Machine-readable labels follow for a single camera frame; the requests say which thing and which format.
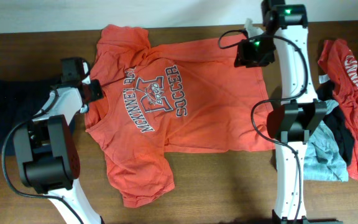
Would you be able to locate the orange McKinney Boyd soccer shirt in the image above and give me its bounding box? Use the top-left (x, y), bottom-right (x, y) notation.
top-left (85, 25), bottom-right (274, 208)

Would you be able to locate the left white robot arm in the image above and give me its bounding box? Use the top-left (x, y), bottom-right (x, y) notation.
top-left (7, 57), bottom-right (104, 223)

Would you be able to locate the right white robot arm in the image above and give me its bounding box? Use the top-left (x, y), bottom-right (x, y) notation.
top-left (234, 1), bottom-right (328, 223)

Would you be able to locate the folded navy blue garment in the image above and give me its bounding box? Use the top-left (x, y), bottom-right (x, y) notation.
top-left (0, 78), bottom-right (60, 153)

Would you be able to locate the black garment in pile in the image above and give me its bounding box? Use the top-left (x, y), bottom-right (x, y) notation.
top-left (316, 70), bottom-right (358, 169)

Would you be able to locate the red McKinney shirt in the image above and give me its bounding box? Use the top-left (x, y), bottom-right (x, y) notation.
top-left (318, 39), bottom-right (358, 180)

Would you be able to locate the light grey-blue shirt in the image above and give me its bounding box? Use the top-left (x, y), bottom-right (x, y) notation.
top-left (303, 100), bottom-right (354, 182)

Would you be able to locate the right black cable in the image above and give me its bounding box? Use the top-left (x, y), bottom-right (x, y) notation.
top-left (218, 29), bottom-right (310, 224)

